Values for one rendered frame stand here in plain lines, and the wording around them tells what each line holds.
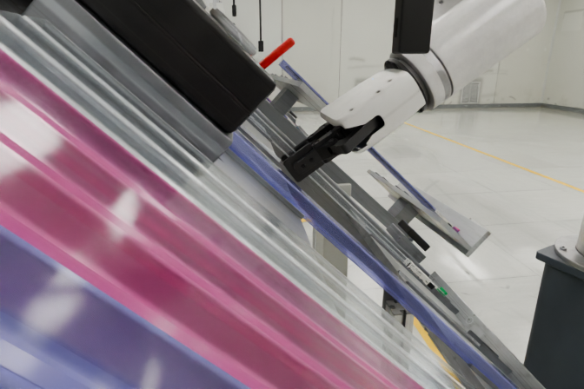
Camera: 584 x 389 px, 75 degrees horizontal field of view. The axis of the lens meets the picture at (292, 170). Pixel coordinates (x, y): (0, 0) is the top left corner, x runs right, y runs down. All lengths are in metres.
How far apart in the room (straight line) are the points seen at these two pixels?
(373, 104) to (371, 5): 8.04
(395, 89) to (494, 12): 0.13
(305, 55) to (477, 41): 7.61
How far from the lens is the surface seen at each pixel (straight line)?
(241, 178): 0.19
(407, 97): 0.43
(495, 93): 9.80
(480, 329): 0.60
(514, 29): 0.50
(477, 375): 0.35
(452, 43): 0.46
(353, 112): 0.41
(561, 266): 0.91
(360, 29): 8.33
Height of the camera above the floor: 1.07
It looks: 16 degrees down
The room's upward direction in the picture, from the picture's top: straight up
